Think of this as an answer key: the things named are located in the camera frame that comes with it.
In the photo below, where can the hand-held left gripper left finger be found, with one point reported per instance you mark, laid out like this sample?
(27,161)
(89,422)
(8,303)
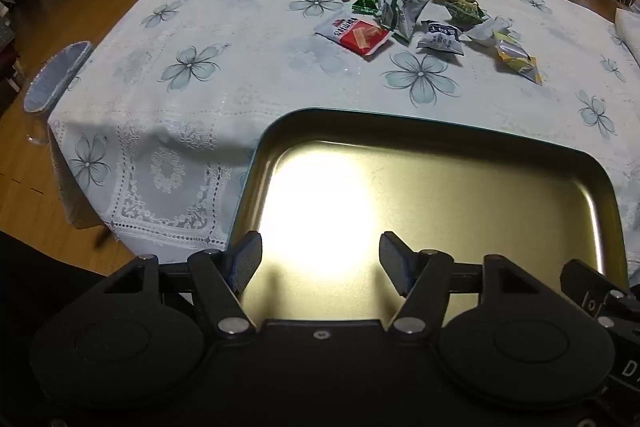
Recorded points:
(245,266)

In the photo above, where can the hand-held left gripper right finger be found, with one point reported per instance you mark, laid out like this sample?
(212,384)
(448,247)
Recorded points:
(396,266)

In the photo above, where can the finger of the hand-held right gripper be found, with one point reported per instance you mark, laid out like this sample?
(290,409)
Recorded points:
(582,274)

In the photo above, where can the white floral tablecloth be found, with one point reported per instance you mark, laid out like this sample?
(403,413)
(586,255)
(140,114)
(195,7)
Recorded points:
(225,97)

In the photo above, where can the yellow white snack packet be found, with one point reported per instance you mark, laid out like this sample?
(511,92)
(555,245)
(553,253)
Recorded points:
(515,57)

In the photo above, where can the blue white snack packet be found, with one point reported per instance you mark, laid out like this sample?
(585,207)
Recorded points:
(440,38)

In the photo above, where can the red white snack packet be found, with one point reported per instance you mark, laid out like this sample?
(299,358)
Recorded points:
(357,34)

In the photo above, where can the white green triangular packet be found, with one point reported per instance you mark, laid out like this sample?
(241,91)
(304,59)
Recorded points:
(391,17)
(416,12)

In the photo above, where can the plain white snack packet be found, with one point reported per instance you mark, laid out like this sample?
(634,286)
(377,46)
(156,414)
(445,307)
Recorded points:
(487,32)

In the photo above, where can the green yellow snack packet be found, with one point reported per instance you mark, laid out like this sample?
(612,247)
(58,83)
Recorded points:
(467,13)

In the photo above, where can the plastic covered stool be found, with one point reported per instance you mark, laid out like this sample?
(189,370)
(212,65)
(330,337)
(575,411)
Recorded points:
(55,77)

